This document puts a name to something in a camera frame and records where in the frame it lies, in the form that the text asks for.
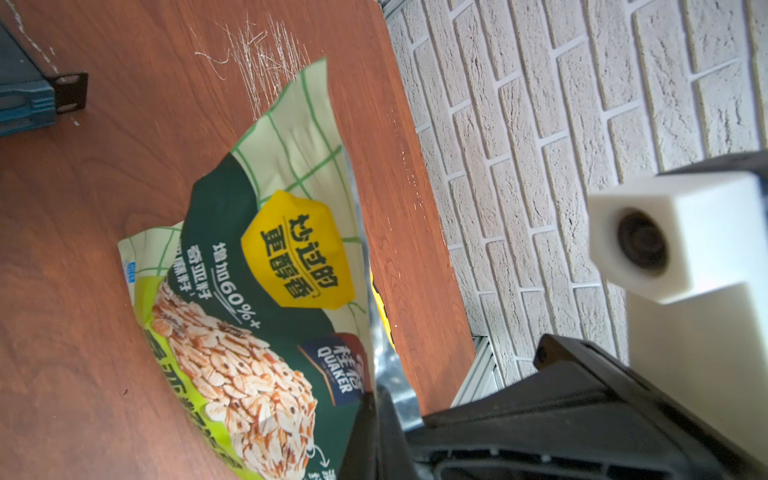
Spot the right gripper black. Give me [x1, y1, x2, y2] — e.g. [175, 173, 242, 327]
[407, 334, 767, 479]

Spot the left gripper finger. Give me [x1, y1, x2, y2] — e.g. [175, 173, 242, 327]
[338, 392, 418, 480]

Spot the green oats bag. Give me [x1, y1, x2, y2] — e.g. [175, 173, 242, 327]
[118, 60, 422, 479]

